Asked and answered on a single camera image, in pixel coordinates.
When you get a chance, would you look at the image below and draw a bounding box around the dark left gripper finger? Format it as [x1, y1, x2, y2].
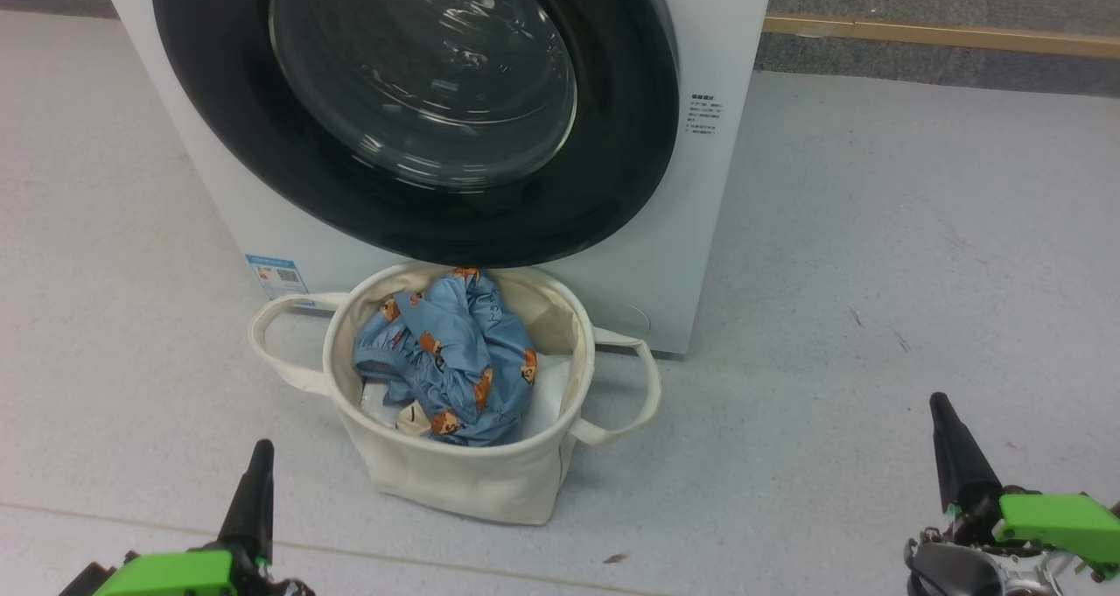
[217, 439, 275, 566]

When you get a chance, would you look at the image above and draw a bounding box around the black round glass washer door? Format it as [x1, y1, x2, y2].
[150, 0, 682, 269]

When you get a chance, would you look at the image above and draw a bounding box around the white liner sheet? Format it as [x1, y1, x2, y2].
[359, 355, 571, 439]

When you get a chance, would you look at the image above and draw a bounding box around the cream canvas laundry basket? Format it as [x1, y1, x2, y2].
[248, 262, 662, 527]

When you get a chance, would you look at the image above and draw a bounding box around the white front-load washing machine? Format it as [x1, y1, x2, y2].
[94, 0, 777, 356]

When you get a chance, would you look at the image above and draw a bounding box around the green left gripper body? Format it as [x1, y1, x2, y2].
[92, 550, 237, 596]

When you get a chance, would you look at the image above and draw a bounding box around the blue bear print garment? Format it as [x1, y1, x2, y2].
[353, 267, 539, 448]

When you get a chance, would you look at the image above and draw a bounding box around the blue energy label sticker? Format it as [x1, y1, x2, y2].
[245, 255, 310, 306]

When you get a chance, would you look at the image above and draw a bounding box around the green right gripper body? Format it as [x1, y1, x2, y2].
[997, 491, 1120, 579]

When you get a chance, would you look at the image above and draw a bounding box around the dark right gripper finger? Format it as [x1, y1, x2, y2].
[929, 392, 1003, 514]

